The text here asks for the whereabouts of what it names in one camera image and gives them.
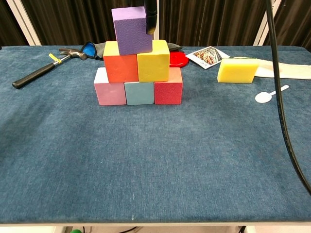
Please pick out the blue table cloth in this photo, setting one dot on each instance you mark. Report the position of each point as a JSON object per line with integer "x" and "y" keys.
{"x": 121, "y": 170}

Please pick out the orange foam cube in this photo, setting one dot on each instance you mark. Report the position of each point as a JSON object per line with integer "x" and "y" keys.
{"x": 120, "y": 69}

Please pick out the light blue foam cube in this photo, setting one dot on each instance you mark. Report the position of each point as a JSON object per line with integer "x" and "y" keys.
{"x": 139, "y": 93}

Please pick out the white screen frame post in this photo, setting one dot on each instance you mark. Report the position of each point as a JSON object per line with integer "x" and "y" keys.
{"x": 158, "y": 24}
{"x": 263, "y": 29}
{"x": 24, "y": 24}

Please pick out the black pleated curtain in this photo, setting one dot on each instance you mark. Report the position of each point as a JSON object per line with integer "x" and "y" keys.
{"x": 73, "y": 19}
{"x": 294, "y": 21}
{"x": 7, "y": 26}
{"x": 206, "y": 21}

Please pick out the white plastic spoon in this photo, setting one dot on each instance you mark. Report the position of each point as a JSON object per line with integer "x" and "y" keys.
{"x": 263, "y": 97}

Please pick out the grey and blue cloth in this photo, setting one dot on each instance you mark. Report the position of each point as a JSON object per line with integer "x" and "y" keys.
{"x": 91, "y": 51}

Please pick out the yellow sponge block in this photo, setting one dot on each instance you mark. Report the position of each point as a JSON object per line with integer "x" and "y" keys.
{"x": 235, "y": 72}

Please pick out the green round object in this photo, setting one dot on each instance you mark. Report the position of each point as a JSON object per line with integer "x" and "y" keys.
{"x": 76, "y": 231}

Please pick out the pink foam cube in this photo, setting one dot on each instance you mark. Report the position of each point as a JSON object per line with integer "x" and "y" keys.
{"x": 110, "y": 93}

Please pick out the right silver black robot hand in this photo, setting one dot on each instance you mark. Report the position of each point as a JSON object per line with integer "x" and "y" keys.
{"x": 151, "y": 17}

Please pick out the red foam cube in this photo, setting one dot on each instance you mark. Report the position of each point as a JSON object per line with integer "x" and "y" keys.
{"x": 167, "y": 92}

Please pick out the red plastic disc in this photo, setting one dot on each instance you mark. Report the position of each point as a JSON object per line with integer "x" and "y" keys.
{"x": 178, "y": 60}

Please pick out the white folded towel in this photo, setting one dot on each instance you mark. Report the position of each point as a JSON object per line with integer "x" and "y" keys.
{"x": 291, "y": 71}

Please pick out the white-bordered photo card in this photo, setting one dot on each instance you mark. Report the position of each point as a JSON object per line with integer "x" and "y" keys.
{"x": 206, "y": 57}

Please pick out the purple foam cube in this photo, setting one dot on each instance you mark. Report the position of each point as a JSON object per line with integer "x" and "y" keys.
{"x": 131, "y": 34}

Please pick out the yellow foam cube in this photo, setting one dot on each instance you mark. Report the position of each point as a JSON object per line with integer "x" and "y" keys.
{"x": 153, "y": 68}

